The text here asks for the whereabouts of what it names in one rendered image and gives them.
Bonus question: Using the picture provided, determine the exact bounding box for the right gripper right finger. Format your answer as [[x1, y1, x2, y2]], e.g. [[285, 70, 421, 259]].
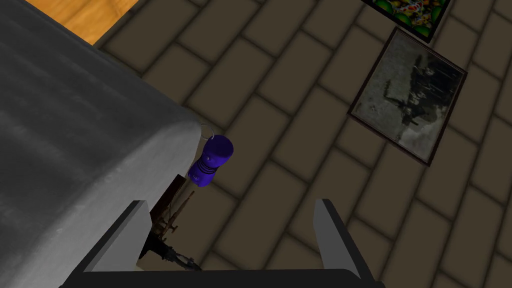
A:
[[313, 198, 374, 280]]

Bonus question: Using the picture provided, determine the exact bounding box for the colourful framed picture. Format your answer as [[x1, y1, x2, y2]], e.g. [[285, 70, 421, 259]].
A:
[[361, 0, 452, 44]]

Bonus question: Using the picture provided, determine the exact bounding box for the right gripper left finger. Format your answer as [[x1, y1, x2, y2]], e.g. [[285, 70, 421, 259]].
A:
[[82, 199, 152, 274]]

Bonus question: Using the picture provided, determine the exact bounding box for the grey framed picture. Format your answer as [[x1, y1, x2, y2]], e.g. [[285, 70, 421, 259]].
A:
[[347, 26, 469, 167]]

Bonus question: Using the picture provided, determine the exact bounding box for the dark brown wooden stand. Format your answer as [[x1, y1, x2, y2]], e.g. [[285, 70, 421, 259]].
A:
[[137, 174, 203, 271]]

